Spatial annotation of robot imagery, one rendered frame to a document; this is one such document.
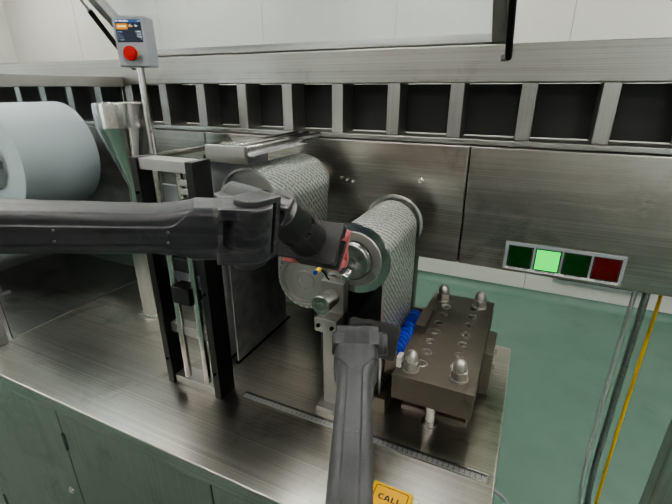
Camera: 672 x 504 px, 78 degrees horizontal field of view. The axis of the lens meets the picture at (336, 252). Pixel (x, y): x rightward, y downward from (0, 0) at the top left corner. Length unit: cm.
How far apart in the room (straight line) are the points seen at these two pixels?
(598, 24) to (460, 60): 239
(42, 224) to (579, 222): 99
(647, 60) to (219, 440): 112
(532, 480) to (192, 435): 159
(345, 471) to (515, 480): 173
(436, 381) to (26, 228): 70
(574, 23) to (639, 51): 235
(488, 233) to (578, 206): 20
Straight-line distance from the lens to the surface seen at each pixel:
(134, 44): 110
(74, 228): 49
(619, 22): 341
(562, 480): 225
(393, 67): 109
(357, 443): 50
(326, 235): 62
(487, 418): 102
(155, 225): 48
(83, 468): 138
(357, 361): 60
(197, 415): 102
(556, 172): 105
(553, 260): 110
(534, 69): 104
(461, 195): 107
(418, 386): 88
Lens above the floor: 157
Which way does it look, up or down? 22 degrees down
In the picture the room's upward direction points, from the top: straight up
